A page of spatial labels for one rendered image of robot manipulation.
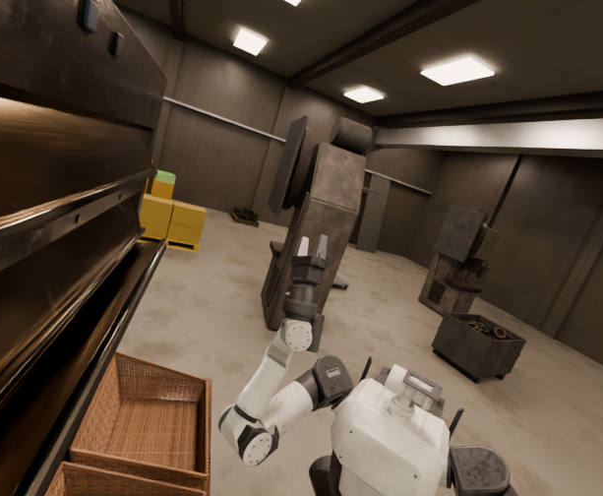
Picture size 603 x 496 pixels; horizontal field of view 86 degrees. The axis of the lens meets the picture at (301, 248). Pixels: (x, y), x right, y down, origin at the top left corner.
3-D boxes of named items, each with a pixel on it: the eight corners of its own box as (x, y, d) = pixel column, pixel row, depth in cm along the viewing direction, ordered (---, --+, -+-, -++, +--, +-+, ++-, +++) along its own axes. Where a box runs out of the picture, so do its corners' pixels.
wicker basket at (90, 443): (52, 517, 109) (64, 451, 103) (102, 397, 160) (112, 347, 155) (200, 509, 125) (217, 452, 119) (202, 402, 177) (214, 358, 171)
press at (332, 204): (231, 283, 503) (280, 108, 447) (301, 295, 548) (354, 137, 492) (246, 334, 372) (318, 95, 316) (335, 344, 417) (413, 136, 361)
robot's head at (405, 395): (385, 388, 88) (396, 360, 86) (422, 409, 83) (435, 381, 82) (378, 399, 82) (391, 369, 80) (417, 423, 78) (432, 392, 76)
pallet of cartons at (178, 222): (131, 226, 619) (139, 187, 603) (197, 240, 666) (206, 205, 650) (122, 239, 539) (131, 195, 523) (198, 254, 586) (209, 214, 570)
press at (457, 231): (404, 296, 749) (446, 196, 699) (439, 302, 791) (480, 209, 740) (445, 325, 634) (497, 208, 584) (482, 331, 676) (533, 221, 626)
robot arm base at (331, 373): (290, 389, 99) (315, 366, 106) (319, 424, 95) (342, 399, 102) (304, 370, 89) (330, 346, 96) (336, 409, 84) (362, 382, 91)
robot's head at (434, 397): (404, 378, 86) (410, 364, 81) (437, 397, 83) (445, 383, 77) (394, 399, 83) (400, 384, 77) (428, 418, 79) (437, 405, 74)
